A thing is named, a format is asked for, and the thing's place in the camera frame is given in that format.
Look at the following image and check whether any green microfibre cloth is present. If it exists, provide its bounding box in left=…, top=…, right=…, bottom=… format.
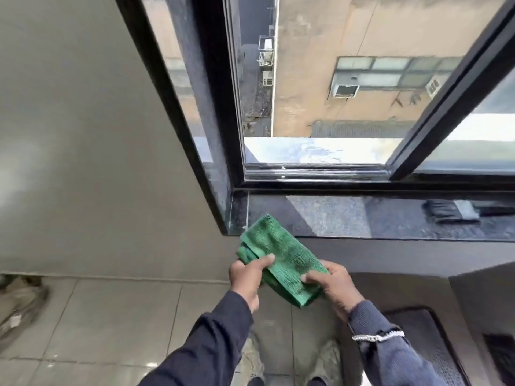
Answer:
left=236, top=213, right=330, bottom=308

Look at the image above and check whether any brown low cabinet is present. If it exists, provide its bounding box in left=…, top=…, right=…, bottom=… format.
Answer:
left=337, top=272, right=491, bottom=386

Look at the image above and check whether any person's right shoe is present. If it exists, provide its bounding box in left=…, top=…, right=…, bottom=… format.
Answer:
left=307, top=339, right=343, bottom=386

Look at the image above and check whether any black wall socket panel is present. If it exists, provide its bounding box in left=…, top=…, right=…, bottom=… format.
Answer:
left=482, top=333, right=515, bottom=386

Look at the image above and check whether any dark granite window jamb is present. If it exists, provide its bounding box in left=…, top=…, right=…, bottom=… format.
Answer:
left=114, top=0, right=234, bottom=236

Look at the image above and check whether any beige building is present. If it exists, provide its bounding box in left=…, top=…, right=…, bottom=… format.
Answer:
left=271, top=0, right=507, bottom=138

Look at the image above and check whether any silver chain bracelet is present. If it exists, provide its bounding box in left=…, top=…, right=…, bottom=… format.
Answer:
left=352, top=328, right=406, bottom=343

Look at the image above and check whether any glass sliding window sash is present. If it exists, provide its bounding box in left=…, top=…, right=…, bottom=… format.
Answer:
left=386, top=0, right=515, bottom=181

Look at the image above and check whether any black paint brush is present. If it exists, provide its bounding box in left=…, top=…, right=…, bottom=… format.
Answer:
left=422, top=198, right=515, bottom=225

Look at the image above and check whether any person's left hand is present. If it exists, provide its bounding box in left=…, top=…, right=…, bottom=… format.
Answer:
left=228, top=254, right=276, bottom=314

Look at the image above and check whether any caged outdoor air conditioner unit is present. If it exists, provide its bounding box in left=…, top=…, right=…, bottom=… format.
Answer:
left=258, top=35, right=275, bottom=69

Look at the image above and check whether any grey corrugated awning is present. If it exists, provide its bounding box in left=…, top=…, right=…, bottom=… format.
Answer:
left=310, top=119, right=417, bottom=138

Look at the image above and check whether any person's left shoe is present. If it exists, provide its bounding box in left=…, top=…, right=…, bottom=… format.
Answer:
left=239, top=337, right=266, bottom=384

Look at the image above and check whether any black plastic tray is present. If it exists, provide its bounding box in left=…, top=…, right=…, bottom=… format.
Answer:
left=382, top=306, right=472, bottom=386

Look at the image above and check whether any person's right forearm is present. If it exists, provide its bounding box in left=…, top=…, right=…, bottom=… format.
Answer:
left=348, top=300, right=447, bottom=386

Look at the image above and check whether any black window frame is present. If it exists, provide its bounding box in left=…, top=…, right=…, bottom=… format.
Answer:
left=189, top=0, right=515, bottom=194

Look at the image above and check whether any person's left forearm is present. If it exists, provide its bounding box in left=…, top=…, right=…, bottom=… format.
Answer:
left=138, top=291, right=254, bottom=386

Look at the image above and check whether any frosted pane window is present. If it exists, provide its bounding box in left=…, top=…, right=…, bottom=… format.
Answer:
left=336, top=56, right=464, bottom=89

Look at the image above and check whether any white outer ledge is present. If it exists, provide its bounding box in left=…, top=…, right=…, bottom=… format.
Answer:
left=243, top=136, right=403, bottom=165

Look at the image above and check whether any white window air conditioner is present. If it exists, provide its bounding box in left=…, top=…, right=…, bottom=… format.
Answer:
left=425, top=74, right=450, bottom=99
left=330, top=74, right=360, bottom=98

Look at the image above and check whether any person's right hand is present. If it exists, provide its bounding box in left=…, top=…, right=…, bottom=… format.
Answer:
left=300, top=259, right=365, bottom=322

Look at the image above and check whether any person's shoe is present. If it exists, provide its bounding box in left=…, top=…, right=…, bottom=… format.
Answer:
left=307, top=339, right=343, bottom=386
left=239, top=337, right=266, bottom=384

